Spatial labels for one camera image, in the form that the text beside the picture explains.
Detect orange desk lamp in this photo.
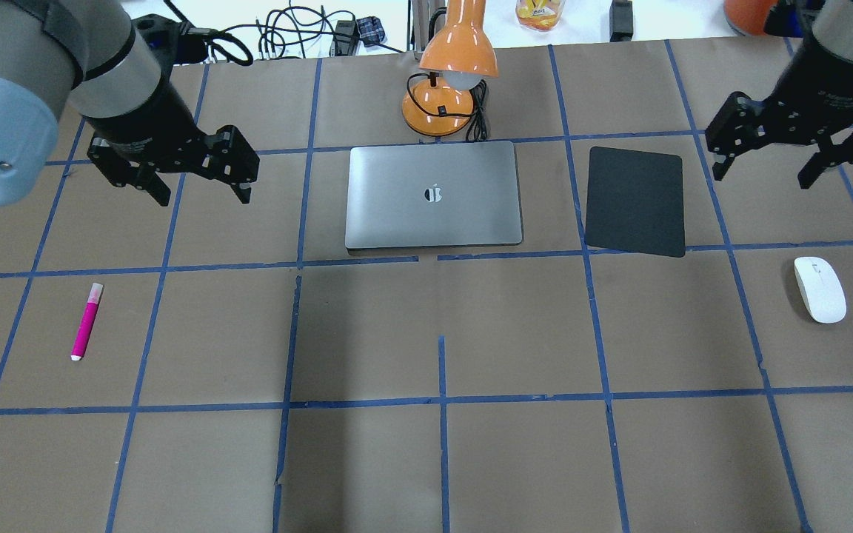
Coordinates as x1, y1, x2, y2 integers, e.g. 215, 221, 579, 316
401, 1, 498, 142

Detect black mousepad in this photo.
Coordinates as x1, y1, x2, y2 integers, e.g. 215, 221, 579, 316
583, 147, 685, 258

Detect pink marker pen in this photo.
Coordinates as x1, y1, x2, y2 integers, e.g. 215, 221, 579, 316
69, 283, 104, 361

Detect orange cylindrical container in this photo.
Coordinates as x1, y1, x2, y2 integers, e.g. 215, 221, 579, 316
722, 0, 777, 36

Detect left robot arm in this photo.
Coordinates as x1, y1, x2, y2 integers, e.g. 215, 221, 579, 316
0, 1, 260, 207

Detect black power adapter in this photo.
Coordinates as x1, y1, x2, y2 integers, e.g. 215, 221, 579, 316
609, 0, 635, 41

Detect white computer mouse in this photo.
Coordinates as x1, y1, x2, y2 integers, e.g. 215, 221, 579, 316
793, 256, 847, 324

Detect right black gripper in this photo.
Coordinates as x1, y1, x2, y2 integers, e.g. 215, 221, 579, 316
705, 73, 853, 190

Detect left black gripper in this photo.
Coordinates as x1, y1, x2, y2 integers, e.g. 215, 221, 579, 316
87, 113, 260, 207

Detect silver closed laptop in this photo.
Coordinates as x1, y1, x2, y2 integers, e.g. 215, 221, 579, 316
344, 141, 523, 249

